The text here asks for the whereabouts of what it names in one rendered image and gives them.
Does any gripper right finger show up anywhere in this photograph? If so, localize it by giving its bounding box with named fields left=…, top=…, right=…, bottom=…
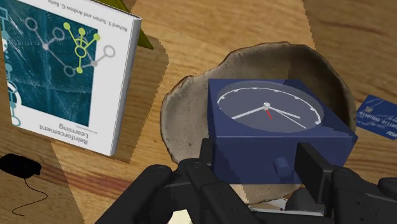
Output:
left=284, top=142, right=397, bottom=224

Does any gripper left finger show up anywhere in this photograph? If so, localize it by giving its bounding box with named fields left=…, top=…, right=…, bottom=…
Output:
left=94, top=137, right=261, bottom=224

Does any blue square clock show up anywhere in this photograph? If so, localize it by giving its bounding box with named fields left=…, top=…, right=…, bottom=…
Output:
left=207, top=78, right=359, bottom=186

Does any brown stone bowl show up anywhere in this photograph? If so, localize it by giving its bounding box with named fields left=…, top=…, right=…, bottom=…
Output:
left=159, top=41, right=358, bottom=205

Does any blue bank card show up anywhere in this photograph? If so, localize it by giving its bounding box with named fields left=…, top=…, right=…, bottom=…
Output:
left=355, top=94, right=397, bottom=141

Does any olive green flat object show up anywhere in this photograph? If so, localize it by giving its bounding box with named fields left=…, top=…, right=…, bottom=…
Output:
left=99, top=0, right=155, bottom=50

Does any white and teal book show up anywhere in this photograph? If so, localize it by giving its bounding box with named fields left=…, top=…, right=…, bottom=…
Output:
left=0, top=0, right=143, bottom=157

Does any black computer mouse with cable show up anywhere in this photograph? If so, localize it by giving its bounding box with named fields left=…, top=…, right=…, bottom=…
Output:
left=0, top=153, right=49, bottom=217

